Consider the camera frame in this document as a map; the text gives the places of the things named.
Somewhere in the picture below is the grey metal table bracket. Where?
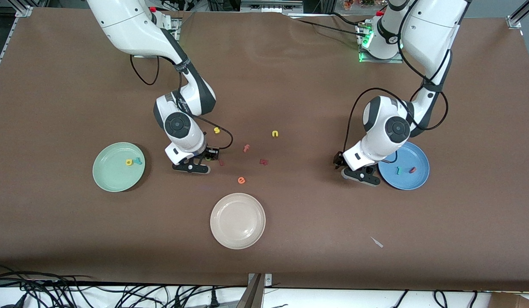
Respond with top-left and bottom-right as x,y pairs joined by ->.
247,273 -> 273,286

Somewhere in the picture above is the grey metal box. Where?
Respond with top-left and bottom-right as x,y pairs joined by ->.
240,0 -> 304,13

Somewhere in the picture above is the blue plate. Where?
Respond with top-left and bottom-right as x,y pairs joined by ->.
378,142 -> 431,190

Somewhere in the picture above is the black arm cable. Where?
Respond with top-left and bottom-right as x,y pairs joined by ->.
343,0 -> 449,154
130,55 -> 234,150

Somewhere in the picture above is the green plate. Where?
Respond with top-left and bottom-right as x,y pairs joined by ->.
92,142 -> 146,193

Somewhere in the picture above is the grey metal beam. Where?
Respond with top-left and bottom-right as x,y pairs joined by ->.
235,274 -> 265,308

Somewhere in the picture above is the brown cardboard box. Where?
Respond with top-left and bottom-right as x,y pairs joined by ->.
489,292 -> 529,308

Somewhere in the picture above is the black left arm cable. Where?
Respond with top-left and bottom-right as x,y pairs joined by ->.
343,0 -> 449,154

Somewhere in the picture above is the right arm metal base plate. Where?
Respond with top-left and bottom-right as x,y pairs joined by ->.
164,17 -> 181,42

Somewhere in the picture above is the black base power cable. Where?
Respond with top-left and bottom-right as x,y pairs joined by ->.
290,12 -> 368,36

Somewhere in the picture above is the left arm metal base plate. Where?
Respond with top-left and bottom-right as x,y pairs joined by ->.
358,21 -> 403,64

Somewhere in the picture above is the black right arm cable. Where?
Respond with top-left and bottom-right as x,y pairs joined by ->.
130,55 -> 234,150

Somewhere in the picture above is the aluminium frame profile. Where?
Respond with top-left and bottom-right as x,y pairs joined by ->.
506,0 -> 529,29
0,5 -> 34,84

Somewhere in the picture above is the beige plate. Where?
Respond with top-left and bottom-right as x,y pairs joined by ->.
210,192 -> 266,250

